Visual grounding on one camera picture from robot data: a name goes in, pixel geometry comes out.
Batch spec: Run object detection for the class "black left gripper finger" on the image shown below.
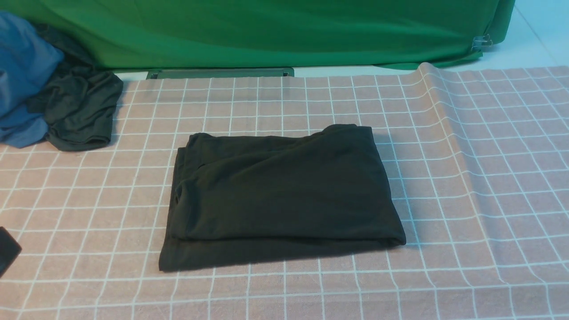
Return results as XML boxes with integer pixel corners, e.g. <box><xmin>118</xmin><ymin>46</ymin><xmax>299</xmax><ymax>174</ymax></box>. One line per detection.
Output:
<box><xmin>0</xmin><ymin>227</ymin><xmax>22</xmax><ymax>277</ymax></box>

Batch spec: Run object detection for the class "metal binder clip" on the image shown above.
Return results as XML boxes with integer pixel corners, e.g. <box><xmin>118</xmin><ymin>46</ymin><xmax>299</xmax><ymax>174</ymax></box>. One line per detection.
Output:
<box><xmin>471</xmin><ymin>34</ymin><xmax>493</xmax><ymax>52</ymax></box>

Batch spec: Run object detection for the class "gray metal bar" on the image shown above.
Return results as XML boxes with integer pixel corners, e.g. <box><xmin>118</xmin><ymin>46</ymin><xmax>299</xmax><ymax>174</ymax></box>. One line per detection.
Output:
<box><xmin>146</xmin><ymin>67</ymin><xmax>294</xmax><ymax>80</ymax></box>

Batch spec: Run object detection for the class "dark gray crumpled garment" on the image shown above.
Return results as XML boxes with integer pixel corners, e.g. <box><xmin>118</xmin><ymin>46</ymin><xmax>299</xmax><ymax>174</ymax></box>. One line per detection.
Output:
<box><xmin>26</xmin><ymin>24</ymin><xmax>124</xmax><ymax>152</ymax></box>

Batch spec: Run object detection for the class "blue crumpled garment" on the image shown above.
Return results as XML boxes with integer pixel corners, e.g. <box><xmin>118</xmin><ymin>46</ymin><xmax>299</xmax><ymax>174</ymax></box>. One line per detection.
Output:
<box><xmin>0</xmin><ymin>12</ymin><xmax>64</xmax><ymax>148</ymax></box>

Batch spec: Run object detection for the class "pink checkered tablecloth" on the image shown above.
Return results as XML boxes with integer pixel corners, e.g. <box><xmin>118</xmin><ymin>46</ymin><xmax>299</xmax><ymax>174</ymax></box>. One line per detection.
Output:
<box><xmin>0</xmin><ymin>64</ymin><xmax>569</xmax><ymax>320</ymax></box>

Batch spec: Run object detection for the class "green backdrop cloth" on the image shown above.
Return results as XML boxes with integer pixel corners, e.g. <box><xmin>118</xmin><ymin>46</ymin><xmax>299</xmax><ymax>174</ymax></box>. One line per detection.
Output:
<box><xmin>1</xmin><ymin>0</ymin><xmax>515</xmax><ymax>70</ymax></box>

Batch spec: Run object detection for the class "dark gray long-sleeved shirt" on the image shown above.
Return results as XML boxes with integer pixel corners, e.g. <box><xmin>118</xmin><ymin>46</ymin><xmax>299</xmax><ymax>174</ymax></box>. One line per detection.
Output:
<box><xmin>158</xmin><ymin>124</ymin><xmax>407</xmax><ymax>272</ymax></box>

